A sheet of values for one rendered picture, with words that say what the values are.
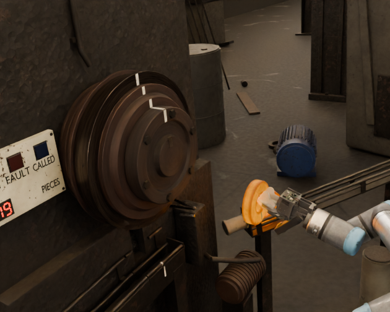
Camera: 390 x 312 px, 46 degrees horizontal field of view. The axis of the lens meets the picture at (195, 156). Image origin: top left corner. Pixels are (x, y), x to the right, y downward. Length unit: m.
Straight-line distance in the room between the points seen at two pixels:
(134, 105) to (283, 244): 1.81
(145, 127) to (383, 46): 2.81
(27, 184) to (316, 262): 1.86
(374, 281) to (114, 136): 1.19
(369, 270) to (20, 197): 1.31
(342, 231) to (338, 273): 1.17
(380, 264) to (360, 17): 2.33
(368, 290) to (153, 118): 1.16
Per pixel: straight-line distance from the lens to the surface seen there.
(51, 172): 1.29
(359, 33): 3.87
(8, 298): 1.31
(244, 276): 1.78
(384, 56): 3.80
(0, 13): 1.20
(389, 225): 1.47
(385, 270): 1.91
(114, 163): 1.21
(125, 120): 1.22
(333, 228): 1.50
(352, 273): 2.67
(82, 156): 1.21
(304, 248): 2.83
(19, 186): 1.23
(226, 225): 1.75
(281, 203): 1.54
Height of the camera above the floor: 1.62
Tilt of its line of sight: 23 degrees down
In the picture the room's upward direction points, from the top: 5 degrees counter-clockwise
